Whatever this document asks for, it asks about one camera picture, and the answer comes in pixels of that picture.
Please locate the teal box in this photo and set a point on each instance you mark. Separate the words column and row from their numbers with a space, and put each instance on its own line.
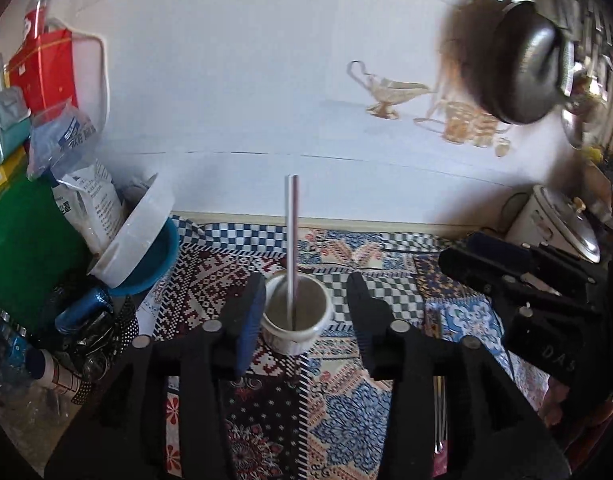
column 4, row 120

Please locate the patterned tablecloth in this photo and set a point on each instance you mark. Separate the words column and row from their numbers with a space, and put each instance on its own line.
column 336, row 410

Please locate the white cup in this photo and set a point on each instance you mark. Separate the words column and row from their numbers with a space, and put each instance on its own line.
column 306, row 341

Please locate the blue bowl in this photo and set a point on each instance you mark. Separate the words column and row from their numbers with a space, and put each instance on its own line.
column 159, row 267

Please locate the brown fuzzy brush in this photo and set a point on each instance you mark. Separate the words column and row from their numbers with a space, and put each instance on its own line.
column 461, row 50

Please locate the white plastic tub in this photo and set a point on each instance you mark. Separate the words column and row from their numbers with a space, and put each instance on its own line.
column 136, row 240

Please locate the yellow box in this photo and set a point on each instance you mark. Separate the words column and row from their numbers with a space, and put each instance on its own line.
column 1, row 175

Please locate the blue bottle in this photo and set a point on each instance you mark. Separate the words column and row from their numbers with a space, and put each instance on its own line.
column 81, row 306

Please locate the white tube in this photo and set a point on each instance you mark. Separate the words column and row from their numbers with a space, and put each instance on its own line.
column 56, row 375

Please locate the white powder bag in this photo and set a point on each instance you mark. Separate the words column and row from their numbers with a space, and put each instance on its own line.
column 91, row 205

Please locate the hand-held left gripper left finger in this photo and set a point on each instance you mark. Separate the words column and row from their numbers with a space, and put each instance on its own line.
column 250, row 320

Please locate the metal chopsticks pair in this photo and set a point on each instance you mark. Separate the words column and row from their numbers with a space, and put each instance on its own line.
column 439, row 410

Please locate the green box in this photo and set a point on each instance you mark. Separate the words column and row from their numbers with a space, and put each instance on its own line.
column 21, row 250

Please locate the clear bag blue print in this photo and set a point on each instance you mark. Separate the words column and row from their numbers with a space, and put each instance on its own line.
column 61, row 135

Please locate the metal chopstick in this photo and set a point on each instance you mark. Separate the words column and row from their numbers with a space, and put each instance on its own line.
column 292, row 240

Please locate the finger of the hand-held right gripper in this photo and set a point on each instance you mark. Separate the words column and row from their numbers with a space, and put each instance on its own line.
column 496, row 250
column 469, row 267

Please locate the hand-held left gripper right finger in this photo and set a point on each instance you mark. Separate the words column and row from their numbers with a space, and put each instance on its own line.
column 362, row 320

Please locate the red paper bag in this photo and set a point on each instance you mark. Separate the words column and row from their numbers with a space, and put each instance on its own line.
column 41, row 70

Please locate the white rice cooker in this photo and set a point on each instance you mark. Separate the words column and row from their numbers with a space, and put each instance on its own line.
column 536, row 215

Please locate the white plastic board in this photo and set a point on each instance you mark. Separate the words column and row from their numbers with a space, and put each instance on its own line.
column 90, row 75

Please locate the black hanging pan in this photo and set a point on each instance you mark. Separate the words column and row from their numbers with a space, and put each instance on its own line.
column 526, row 65

